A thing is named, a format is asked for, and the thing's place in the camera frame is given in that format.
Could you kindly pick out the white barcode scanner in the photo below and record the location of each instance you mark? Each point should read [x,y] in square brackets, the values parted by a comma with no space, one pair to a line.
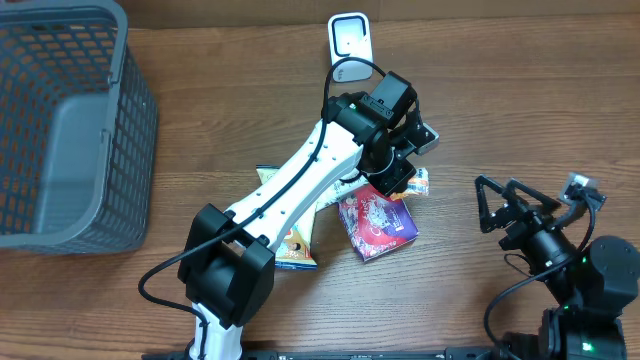
[349,35]

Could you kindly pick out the red purple liners pack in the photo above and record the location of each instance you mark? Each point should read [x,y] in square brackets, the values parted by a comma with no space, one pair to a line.
[375,224]

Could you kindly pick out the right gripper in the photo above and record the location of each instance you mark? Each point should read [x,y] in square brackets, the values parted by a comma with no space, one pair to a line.
[524,219]

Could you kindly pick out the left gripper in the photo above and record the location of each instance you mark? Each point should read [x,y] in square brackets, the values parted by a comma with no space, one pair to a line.
[390,182]

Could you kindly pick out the grey plastic shopping basket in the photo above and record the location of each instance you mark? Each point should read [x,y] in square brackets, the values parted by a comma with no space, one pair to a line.
[78,130]

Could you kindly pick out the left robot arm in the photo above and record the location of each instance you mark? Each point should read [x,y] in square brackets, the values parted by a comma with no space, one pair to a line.
[229,258]

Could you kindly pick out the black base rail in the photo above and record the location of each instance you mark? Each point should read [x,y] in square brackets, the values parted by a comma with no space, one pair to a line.
[450,353]

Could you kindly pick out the white conditioner tube gold cap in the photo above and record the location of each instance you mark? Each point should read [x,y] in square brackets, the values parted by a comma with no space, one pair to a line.
[341,188]

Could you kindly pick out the orange snack packet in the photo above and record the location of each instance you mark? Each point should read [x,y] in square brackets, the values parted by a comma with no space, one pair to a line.
[417,185]

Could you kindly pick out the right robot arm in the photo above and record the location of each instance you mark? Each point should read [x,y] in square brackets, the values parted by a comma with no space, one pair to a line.
[592,278]

